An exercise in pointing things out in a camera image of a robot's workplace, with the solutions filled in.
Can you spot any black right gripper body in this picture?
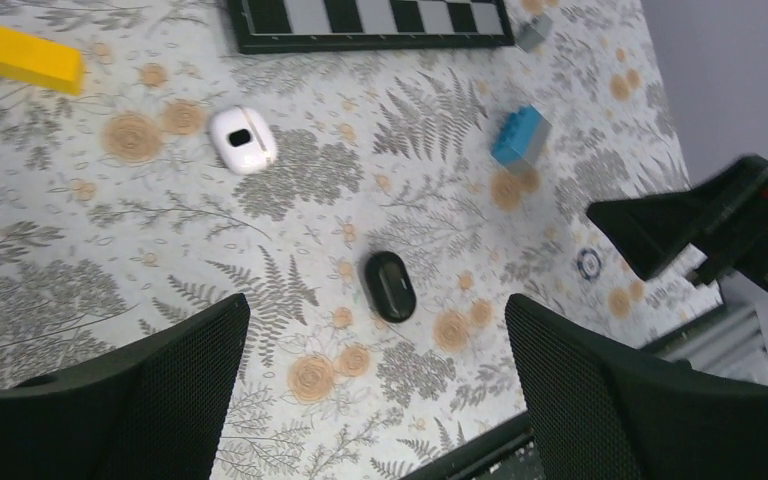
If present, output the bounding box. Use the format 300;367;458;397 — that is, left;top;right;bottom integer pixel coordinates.
586;155;768;282

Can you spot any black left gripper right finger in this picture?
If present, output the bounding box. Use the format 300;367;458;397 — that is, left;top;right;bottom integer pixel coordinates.
505;294;768;479

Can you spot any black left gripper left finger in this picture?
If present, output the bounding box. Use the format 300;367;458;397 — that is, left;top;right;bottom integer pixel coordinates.
0;293;250;479

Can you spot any black oval earbud case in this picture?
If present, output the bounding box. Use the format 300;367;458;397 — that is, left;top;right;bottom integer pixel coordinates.
362;251;417;324

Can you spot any white earbud charging case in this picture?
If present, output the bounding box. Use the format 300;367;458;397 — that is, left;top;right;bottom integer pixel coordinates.
208;106;279;175

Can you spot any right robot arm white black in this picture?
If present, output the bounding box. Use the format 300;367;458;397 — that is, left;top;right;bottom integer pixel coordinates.
586;155;768;293

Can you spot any blue grey block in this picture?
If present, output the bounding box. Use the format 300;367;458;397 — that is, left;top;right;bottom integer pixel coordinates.
491;106;551;175

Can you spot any small grey cube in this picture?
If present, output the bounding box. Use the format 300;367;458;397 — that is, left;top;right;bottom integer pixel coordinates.
515;13;553;52

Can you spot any floral patterned table mat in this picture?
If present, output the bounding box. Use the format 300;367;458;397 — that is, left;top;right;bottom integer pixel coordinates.
0;1;721;479

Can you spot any black white checkerboard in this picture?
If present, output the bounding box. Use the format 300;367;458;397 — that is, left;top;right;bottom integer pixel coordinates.
227;0;514;55

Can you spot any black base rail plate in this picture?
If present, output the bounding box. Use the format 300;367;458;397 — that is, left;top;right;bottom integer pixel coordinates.
404;301;768;480

